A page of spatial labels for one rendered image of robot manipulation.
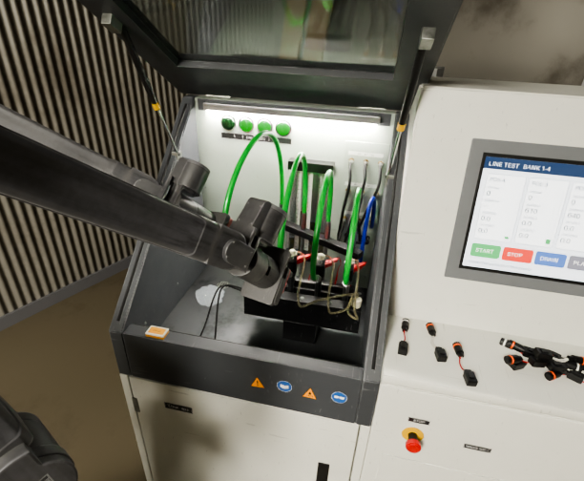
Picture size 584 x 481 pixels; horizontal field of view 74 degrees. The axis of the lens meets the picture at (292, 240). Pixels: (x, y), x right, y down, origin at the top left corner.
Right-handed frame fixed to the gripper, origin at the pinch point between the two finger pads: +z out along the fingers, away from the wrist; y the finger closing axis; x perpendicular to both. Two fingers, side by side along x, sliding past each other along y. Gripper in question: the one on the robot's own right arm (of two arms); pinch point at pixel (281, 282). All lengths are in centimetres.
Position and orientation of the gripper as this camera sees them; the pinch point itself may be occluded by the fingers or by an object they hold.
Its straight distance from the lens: 78.7
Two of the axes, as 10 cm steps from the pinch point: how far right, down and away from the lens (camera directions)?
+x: -8.9, -2.5, 3.8
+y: 3.4, -9.2, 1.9
